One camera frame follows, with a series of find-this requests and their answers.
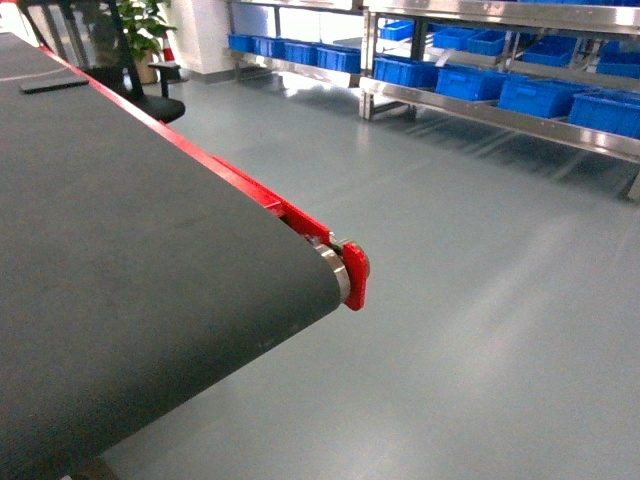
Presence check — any stainless steel shelf rack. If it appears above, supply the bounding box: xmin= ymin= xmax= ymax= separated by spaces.
xmin=224 ymin=0 xmax=640 ymax=201

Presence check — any steel conveyor roller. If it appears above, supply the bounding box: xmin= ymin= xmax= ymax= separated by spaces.
xmin=308 ymin=235 xmax=351 ymax=303

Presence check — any orange traffic cone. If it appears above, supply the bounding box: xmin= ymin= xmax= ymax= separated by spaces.
xmin=162 ymin=32 xmax=181 ymax=83

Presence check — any potted green plant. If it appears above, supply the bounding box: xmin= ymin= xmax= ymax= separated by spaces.
xmin=116 ymin=0 xmax=176 ymax=85

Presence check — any black office chair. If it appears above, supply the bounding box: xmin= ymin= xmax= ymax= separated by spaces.
xmin=17 ymin=1 xmax=186 ymax=123

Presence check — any black flat device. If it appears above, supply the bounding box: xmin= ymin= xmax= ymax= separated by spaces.
xmin=19 ymin=76 xmax=89 ymax=94

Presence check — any red conveyor side rail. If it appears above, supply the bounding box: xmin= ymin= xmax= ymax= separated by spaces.
xmin=39 ymin=46 xmax=370 ymax=311

